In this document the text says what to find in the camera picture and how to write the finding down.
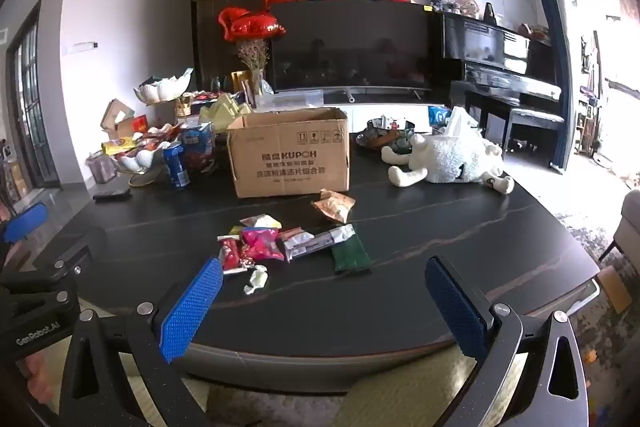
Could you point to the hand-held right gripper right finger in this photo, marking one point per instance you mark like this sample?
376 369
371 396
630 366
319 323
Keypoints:
457 312

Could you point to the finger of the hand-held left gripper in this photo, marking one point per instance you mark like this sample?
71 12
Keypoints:
25 222
55 277

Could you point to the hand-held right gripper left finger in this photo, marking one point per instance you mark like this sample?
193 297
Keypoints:
192 312

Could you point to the brown cardboard box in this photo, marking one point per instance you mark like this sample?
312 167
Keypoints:
290 157

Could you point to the person's left hand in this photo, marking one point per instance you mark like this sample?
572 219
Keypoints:
36 377

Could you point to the red white snack packet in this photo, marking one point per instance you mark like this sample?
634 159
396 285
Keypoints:
231 254

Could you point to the white candy wrapper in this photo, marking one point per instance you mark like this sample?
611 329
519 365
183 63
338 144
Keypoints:
256 281

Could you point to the pink snack packet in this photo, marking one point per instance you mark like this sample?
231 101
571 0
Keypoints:
260 243

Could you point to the yellow green snack packet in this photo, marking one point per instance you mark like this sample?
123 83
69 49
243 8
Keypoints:
260 221

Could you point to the dark framed glass door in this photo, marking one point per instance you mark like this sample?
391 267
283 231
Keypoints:
27 107

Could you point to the small open cardboard box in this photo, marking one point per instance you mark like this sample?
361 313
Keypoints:
116 114

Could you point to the dark grey snack bar packet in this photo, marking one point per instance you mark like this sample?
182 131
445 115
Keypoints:
317 243

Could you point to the blue drink can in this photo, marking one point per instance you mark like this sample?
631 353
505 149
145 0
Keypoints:
176 164

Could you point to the red box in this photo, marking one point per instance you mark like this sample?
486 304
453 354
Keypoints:
138 124

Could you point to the white plush toy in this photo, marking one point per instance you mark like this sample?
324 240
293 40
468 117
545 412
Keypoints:
450 159

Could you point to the blue snack bag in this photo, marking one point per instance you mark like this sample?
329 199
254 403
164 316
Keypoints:
197 149

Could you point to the orange beige snack packet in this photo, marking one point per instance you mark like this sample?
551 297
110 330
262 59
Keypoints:
334 205

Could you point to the white petal tiered snack stand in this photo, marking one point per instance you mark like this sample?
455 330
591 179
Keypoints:
162 88

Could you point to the beige armchair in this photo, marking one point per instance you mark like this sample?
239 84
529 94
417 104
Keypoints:
630 227

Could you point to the white tissue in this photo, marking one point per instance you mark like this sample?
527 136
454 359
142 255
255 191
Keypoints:
460 119

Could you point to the blue packet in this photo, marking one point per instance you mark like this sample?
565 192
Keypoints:
437 114

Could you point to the pile of yellow green packets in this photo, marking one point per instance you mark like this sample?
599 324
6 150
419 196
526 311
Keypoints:
225 112

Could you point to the black piano bench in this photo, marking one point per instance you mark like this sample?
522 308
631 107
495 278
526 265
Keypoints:
520 112

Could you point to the white television cabinet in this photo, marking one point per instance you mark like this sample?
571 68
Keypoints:
390 112

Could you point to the gold box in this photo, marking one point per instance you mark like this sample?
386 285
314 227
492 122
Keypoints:
242 82

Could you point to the clear plastic box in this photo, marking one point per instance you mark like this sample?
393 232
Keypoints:
295 99

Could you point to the dried flower bouquet vase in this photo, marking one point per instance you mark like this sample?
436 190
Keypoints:
254 62

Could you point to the black upright piano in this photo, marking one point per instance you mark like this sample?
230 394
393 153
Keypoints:
500 52

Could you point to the black television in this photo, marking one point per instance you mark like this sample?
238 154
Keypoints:
350 47

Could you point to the metronome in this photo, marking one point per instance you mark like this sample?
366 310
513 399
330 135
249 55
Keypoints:
487 13

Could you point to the brown plush doll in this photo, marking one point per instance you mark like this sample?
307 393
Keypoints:
467 7

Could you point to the wall switch panel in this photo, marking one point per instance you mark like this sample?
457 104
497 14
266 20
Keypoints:
80 47

